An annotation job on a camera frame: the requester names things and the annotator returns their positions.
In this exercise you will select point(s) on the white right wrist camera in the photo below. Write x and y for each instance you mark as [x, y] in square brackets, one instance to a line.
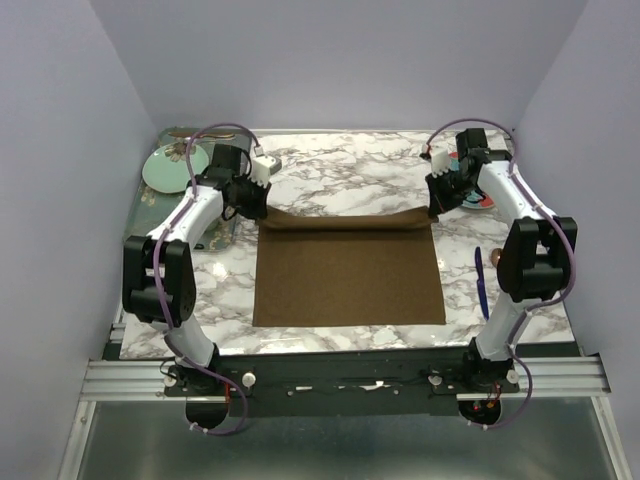
[440, 161]

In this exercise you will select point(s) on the mint green floral plate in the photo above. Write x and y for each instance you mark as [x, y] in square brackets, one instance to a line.
[165, 170]

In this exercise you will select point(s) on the blue handled knife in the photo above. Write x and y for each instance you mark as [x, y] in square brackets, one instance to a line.
[480, 283]

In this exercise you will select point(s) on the copper spoon on tray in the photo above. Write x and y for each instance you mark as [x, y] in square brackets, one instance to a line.
[206, 137]

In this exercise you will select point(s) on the red and teal plate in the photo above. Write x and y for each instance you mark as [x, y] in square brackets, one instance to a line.
[475, 200]

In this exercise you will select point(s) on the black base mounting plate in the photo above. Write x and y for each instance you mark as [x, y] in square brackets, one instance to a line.
[447, 381]

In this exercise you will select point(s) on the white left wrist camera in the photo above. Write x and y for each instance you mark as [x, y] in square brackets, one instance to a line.
[263, 167]

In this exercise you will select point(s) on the copper spoon on table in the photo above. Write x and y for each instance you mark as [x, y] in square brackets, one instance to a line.
[495, 256]

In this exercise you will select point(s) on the brown fabric napkin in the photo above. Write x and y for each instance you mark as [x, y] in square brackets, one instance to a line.
[347, 271]

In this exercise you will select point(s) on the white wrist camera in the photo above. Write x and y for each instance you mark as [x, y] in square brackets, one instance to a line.
[263, 167]
[440, 161]

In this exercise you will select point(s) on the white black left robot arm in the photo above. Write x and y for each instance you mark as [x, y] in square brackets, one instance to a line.
[158, 285]

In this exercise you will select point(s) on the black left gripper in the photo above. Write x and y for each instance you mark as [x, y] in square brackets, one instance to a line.
[258, 208]

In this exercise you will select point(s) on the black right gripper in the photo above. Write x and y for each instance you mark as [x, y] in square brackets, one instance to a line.
[438, 201]

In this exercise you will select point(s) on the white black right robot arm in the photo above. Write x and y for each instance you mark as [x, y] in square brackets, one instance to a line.
[536, 268]

